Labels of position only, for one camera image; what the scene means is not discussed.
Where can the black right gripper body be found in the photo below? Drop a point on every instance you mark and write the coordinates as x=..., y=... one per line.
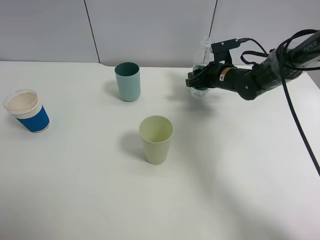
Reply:
x=222, y=76

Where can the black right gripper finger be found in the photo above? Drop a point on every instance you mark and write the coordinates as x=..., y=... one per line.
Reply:
x=198, y=70
x=196, y=82

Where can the clear bottle green label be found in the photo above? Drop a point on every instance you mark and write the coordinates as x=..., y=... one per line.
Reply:
x=202, y=58

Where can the teal plastic cup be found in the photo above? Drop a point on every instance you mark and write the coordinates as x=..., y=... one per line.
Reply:
x=128, y=81

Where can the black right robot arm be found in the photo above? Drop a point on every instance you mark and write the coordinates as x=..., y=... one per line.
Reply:
x=282, y=64

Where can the pale green plastic cup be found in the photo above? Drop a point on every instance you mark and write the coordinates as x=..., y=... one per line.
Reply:
x=156, y=132

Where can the blue sleeved paper cup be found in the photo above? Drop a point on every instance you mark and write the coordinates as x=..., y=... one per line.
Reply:
x=25, y=106

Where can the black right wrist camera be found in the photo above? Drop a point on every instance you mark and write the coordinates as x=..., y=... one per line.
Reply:
x=221, y=50

